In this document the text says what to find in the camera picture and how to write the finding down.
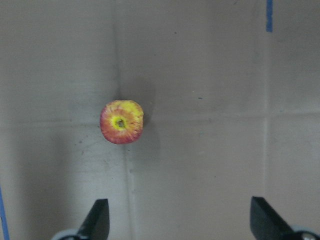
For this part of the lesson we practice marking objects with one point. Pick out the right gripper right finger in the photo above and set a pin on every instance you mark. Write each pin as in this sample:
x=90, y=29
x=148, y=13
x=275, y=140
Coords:
x=266, y=224

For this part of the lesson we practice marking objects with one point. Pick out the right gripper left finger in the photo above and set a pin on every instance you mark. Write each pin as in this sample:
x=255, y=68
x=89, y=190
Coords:
x=96, y=225

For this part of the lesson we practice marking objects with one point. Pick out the yellow-red apple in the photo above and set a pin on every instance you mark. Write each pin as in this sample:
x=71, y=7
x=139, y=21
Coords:
x=121, y=121

